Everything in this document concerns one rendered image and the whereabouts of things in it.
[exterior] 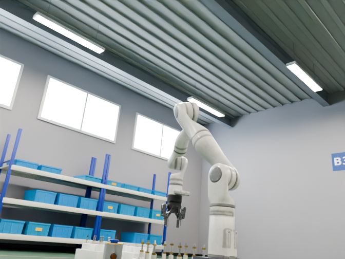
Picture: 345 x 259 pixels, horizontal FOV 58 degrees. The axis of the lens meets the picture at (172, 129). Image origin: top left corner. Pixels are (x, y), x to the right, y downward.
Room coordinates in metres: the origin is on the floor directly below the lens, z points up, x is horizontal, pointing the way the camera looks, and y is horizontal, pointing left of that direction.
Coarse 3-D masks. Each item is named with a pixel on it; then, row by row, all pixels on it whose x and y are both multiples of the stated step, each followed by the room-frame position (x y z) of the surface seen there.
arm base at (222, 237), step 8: (216, 208) 1.13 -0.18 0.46; (224, 208) 1.12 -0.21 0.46; (232, 208) 1.13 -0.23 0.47; (216, 216) 1.13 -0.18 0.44; (224, 216) 1.12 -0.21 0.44; (232, 216) 1.13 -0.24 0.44; (216, 224) 1.12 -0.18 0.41; (224, 224) 1.12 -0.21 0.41; (232, 224) 1.13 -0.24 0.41; (208, 232) 1.17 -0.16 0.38; (216, 232) 1.12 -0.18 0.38; (224, 232) 1.12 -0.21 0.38; (232, 232) 1.13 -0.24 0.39; (208, 240) 1.16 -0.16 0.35; (216, 240) 1.12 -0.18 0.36; (224, 240) 1.12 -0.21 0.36; (232, 240) 1.13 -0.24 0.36; (208, 248) 1.15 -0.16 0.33; (216, 248) 1.12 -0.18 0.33; (224, 248) 1.11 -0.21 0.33; (232, 248) 1.13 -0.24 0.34; (208, 256) 1.15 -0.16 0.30; (216, 256) 1.12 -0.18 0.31; (224, 256) 1.11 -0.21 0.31; (232, 256) 1.13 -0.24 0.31
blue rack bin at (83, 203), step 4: (80, 200) 6.05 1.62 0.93; (84, 200) 6.08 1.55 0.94; (88, 200) 6.14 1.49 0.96; (92, 200) 6.20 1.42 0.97; (96, 200) 6.25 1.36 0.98; (80, 204) 6.04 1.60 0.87; (84, 204) 6.10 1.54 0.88; (88, 204) 6.16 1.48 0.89; (92, 204) 6.22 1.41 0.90; (96, 204) 6.27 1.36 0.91; (80, 208) 6.06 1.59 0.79; (84, 208) 6.11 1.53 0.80; (88, 208) 6.16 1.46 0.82; (92, 208) 6.23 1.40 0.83
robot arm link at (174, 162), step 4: (172, 152) 1.56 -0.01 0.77; (176, 152) 1.52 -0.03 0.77; (172, 156) 1.56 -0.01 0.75; (176, 156) 1.54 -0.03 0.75; (180, 156) 1.54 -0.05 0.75; (168, 160) 1.60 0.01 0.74; (172, 160) 1.56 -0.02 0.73; (176, 160) 1.58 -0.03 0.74; (180, 160) 1.58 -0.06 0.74; (168, 164) 1.60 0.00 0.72; (172, 164) 1.58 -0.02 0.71; (176, 164) 1.58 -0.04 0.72; (180, 164) 1.58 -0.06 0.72; (172, 168) 1.60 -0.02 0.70; (176, 168) 1.60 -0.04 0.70
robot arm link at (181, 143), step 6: (192, 102) 1.34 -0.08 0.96; (198, 108) 1.34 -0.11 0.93; (198, 114) 1.35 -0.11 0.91; (180, 132) 1.47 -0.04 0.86; (180, 138) 1.47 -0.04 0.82; (186, 138) 1.46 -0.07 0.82; (174, 144) 1.52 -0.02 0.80; (180, 144) 1.48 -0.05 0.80; (186, 144) 1.49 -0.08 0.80; (180, 150) 1.51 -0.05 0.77; (186, 150) 1.52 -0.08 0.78
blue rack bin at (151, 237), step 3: (150, 234) 7.26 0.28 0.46; (150, 237) 7.27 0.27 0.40; (153, 237) 7.33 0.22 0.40; (156, 237) 7.39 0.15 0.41; (159, 237) 7.45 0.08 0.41; (150, 240) 7.29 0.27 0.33; (153, 240) 7.34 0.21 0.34; (156, 240) 7.40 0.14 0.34; (159, 240) 7.46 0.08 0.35; (150, 243) 7.29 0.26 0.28; (153, 243) 7.35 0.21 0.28; (156, 243) 7.41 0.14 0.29; (159, 243) 7.46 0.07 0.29
